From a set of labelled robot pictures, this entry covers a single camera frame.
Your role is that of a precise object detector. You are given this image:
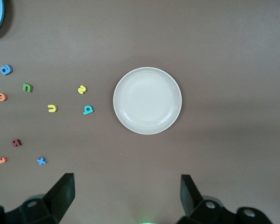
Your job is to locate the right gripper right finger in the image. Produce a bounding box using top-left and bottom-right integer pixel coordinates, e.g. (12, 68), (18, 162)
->
(177, 174), (273, 224)

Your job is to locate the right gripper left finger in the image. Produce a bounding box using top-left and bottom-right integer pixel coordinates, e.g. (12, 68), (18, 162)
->
(0, 173), (75, 224)

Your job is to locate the beige brown plate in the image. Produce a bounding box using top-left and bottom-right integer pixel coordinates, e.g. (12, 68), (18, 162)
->
(112, 67), (182, 135)

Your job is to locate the green foam letter n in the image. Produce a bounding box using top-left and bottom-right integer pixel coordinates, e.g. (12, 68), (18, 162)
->
(21, 83), (34, 93)

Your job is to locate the blue foam letter a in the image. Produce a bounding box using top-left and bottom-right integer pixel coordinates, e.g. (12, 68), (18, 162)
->
(0, 64), (14, 76)

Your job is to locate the brown table cover sheet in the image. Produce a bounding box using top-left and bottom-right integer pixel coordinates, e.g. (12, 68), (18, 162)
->
(0, 0), (280, 224)

